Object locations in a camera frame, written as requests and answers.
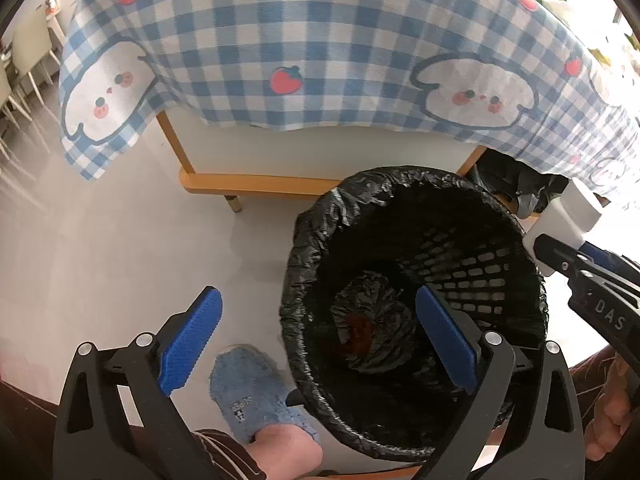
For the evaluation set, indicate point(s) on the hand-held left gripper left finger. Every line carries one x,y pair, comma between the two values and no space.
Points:
190,340

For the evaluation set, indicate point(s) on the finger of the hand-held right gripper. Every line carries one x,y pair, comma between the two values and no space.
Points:
555,255

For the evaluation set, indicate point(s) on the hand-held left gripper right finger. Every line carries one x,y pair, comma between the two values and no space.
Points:
445,340

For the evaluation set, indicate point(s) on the white box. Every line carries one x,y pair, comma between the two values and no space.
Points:
565,215

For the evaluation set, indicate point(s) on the black mesh trash bin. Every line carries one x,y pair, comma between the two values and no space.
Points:
320,260
480,270

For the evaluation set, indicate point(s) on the person's right hand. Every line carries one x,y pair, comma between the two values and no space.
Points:
617,410

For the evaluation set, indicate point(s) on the blue fluffy slipper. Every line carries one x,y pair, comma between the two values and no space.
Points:
250,390

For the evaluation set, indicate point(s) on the black plastic bag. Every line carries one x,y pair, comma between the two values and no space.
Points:
515,180

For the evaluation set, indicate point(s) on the reddish brown scrap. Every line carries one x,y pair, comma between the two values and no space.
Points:
357,332

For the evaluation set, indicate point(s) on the brown striped pants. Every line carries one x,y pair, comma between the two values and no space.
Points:
220,452

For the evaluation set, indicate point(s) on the person's bare ankle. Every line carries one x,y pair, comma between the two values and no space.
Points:
290,450

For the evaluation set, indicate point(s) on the wooden table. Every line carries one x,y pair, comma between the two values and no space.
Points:
260,182

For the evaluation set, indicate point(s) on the white dining chair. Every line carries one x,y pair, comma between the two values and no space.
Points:
37,55
12,95

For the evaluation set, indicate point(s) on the blue checked printed tablecloth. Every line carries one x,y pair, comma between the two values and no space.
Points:
320,35

